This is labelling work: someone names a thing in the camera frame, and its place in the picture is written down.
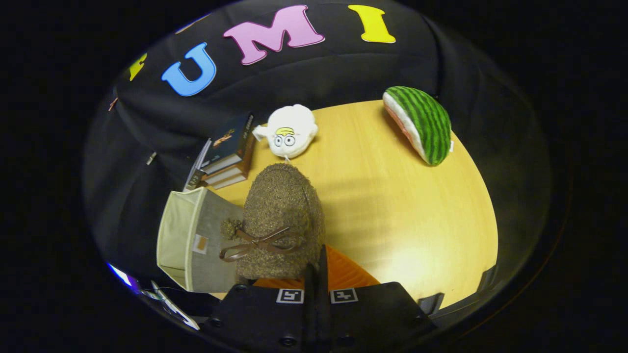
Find brown fuzzy slipper shoe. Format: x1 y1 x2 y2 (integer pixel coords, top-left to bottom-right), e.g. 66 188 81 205
219 163 326 281

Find white plush toy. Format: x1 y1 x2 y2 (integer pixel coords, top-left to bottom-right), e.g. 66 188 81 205
252 104 318 162

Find dark blue hardcover book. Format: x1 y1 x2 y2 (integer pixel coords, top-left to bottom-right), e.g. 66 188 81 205
200 113 256 175

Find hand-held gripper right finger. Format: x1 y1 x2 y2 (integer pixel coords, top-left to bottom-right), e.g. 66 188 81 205
319 245 437 353

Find grey fabric storage box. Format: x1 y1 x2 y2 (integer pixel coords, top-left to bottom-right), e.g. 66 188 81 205
156 186 246 294

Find brown hardcover book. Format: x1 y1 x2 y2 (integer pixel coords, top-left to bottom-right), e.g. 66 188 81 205
211 174 248 190
202 147 255 183

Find watermelon slice plush toy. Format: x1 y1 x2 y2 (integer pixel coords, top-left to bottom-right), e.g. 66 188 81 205
382 86 453 166

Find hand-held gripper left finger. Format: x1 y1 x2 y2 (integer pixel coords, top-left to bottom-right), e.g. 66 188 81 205
202 263 320 353

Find lit screen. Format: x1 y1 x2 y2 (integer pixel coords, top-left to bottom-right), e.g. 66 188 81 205
107 262 143 295

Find white paperback book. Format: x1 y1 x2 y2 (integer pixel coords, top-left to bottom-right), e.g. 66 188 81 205
183 139 212 193

